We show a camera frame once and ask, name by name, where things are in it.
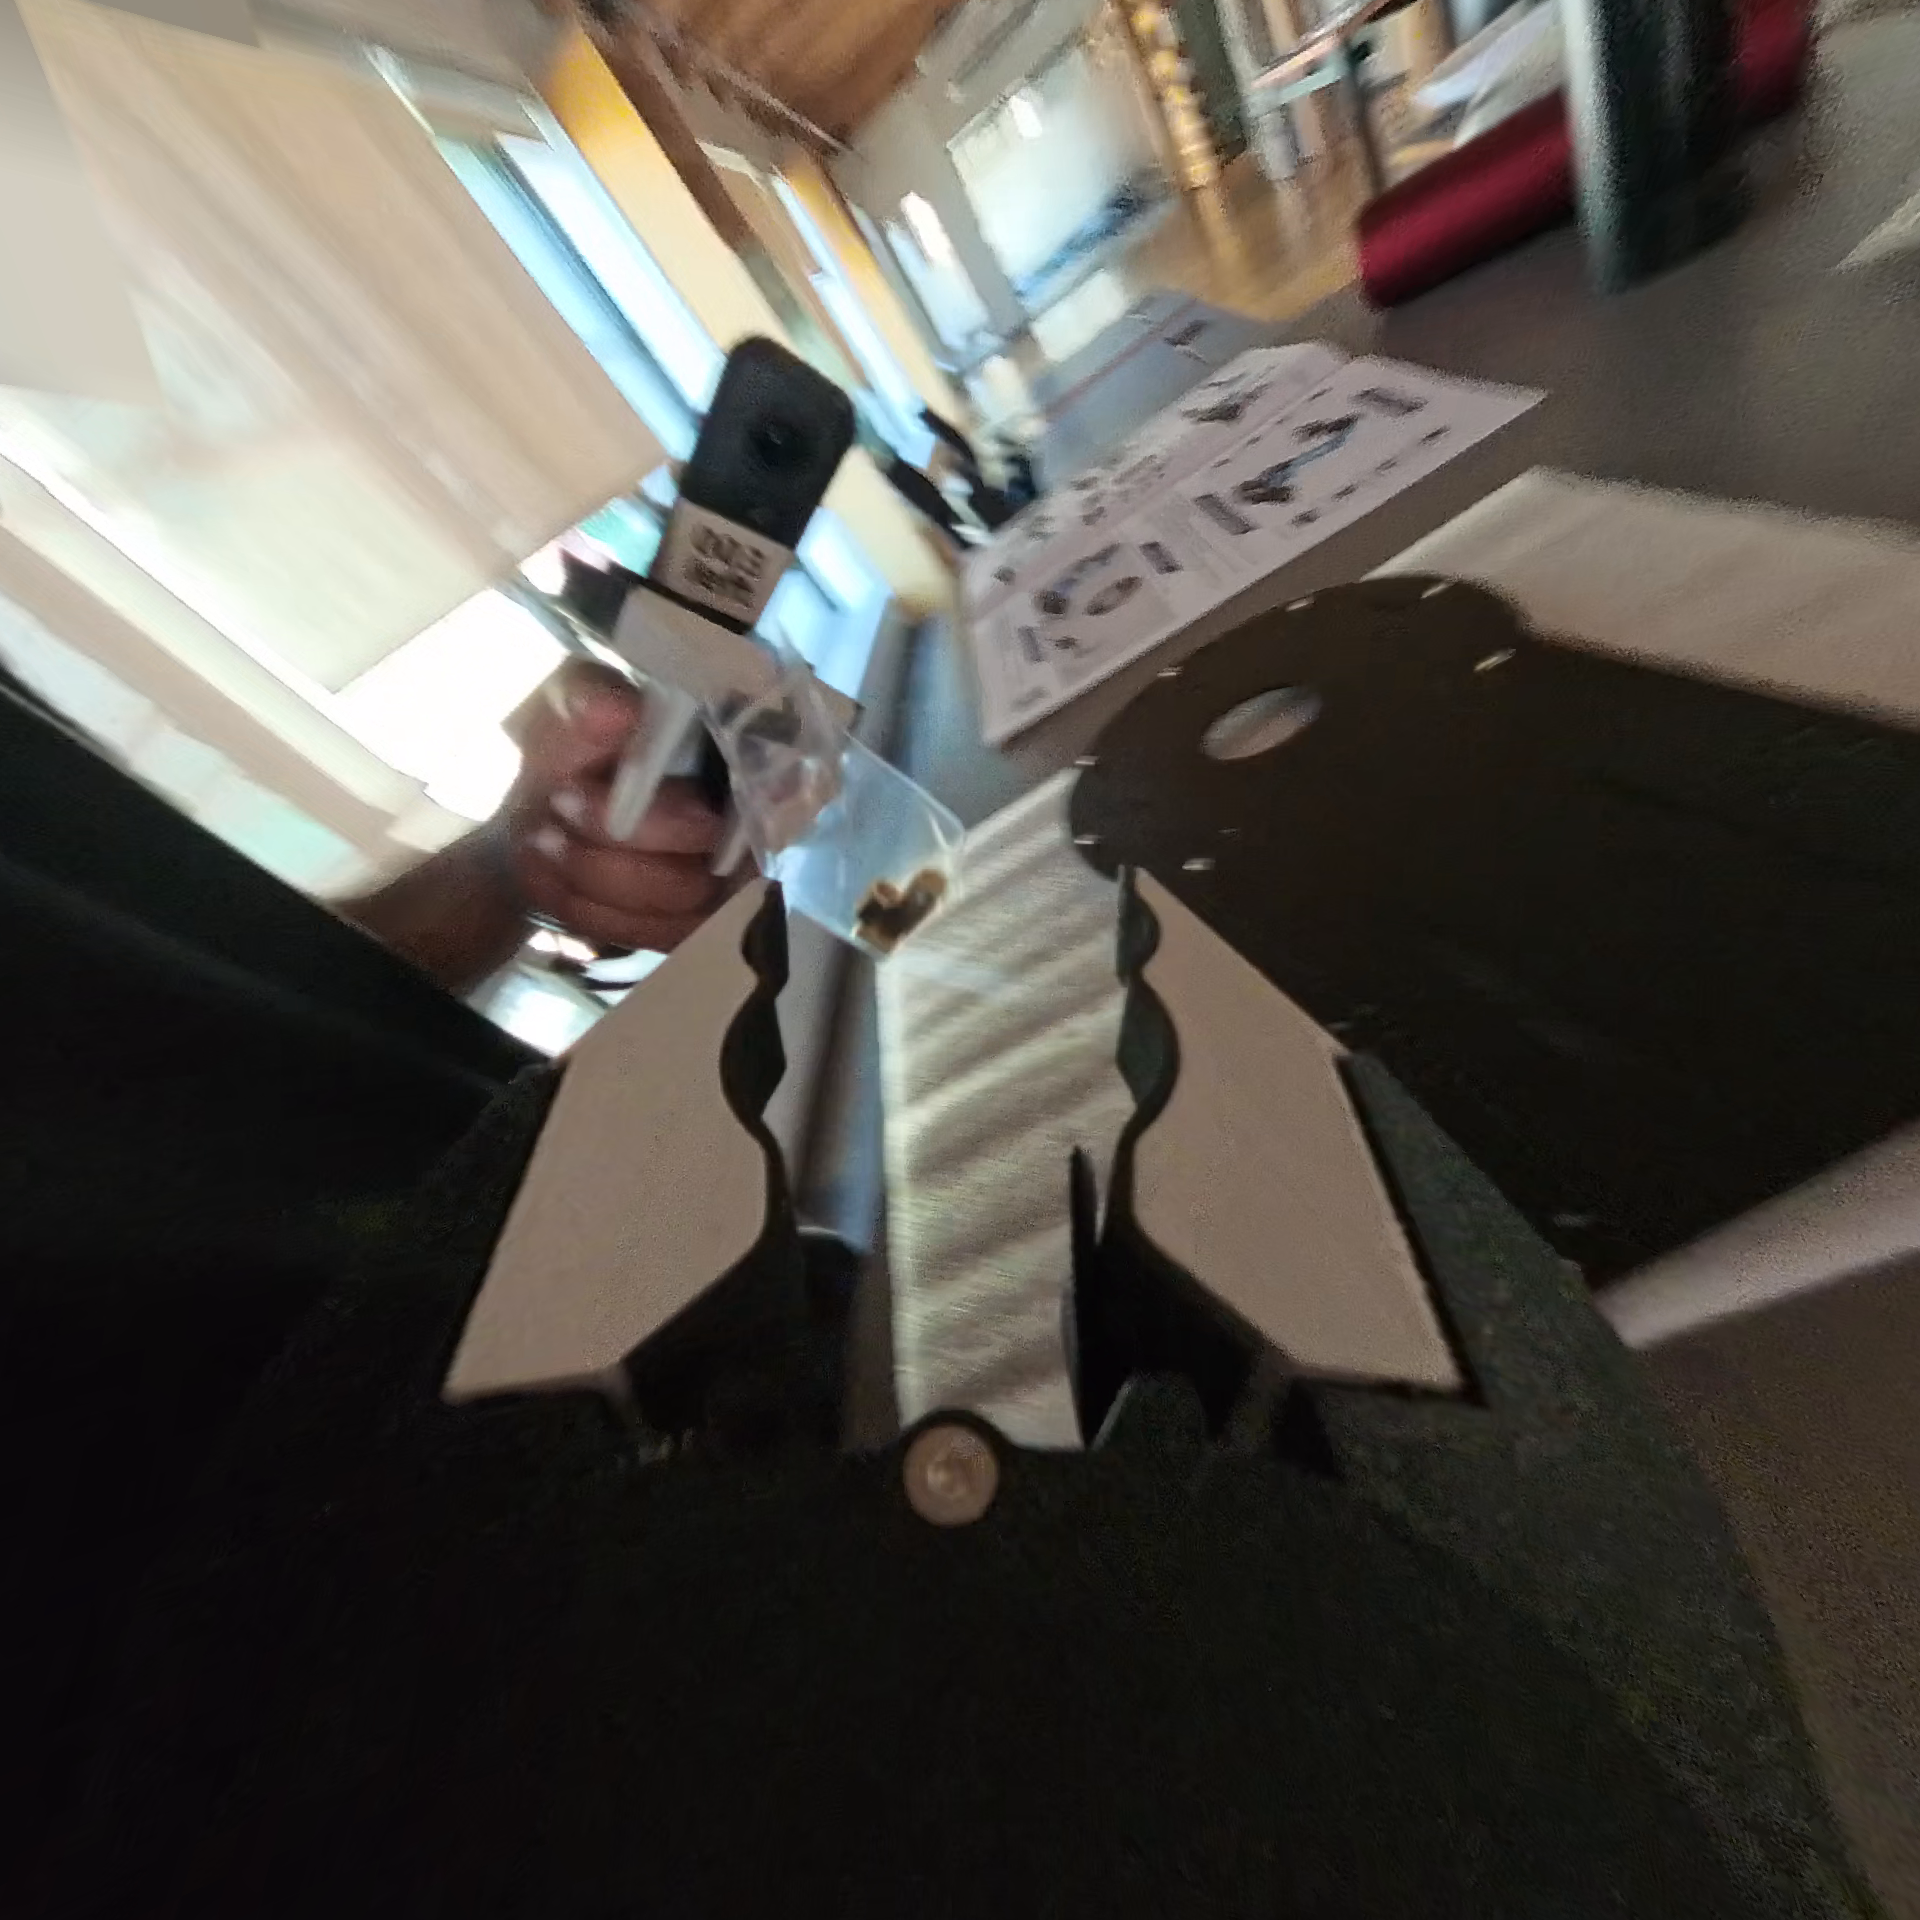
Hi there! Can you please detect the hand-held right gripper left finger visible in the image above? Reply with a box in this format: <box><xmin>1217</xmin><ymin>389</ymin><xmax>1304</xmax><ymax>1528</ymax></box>
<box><xmin>442</xmin><ymin>877</ymin><xmax>852</xmax><ymax>1452</ymax></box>

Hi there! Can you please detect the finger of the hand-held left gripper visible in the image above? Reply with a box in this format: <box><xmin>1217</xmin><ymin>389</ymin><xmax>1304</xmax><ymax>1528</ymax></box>
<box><xmin>624</xmin><ymin>590</ymin><xmax>847</xmax><ymax>754</ymax></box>

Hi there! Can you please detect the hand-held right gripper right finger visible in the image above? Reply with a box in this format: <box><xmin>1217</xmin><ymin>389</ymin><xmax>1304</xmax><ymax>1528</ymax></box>
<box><xmin>1066</xmin><ymin>864</ymin><xmax>1468</xmax><ymax>1452</ymax></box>

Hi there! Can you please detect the small clear plastic bag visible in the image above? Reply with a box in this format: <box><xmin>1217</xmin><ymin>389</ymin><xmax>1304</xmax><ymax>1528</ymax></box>
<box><xmin>719</xmin><ymin>668</ymin><xmax>970</xmax><ymax>963</ymax></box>

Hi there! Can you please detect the person's left hand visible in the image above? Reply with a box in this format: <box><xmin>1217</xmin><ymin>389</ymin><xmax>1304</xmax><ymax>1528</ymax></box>
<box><xmin>511</xmin><ymin>674</ymin><xmax>748</xmax><ymax>952</ymax></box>

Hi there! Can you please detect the white foam sheet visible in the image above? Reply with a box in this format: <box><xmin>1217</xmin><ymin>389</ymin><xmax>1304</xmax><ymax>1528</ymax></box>
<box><xmin>872</xmin><ymin>469</ymin><xmax>1920</xmax><ymax>1450</ymax></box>

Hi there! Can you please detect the instruction manual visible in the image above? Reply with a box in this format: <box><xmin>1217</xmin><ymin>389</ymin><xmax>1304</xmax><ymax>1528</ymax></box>
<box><xmin>960</xmin><ymin>343</ymin><xmax>1548</xmax><ymax>748</ymax></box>

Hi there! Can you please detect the large dark red roll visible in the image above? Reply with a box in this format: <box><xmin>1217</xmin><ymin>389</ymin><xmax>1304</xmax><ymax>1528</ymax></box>
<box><xmin>1359</xmin><ymin>7</ymin><xmax>1817</xmax><ymax>309</ymax></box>

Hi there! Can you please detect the black bottle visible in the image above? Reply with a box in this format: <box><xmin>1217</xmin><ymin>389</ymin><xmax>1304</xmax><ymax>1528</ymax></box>
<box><xmin>1560</xmin><ymin>0</ymin><xmax>1761</xmax><ymax>294</ymax></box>

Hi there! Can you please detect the black metal base plate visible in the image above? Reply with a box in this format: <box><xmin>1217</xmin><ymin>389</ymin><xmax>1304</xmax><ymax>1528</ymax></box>
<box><xmin>1068</xmin><ymin>574</ymin><xmax>1920</xmax><ymax>1284</ymax></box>

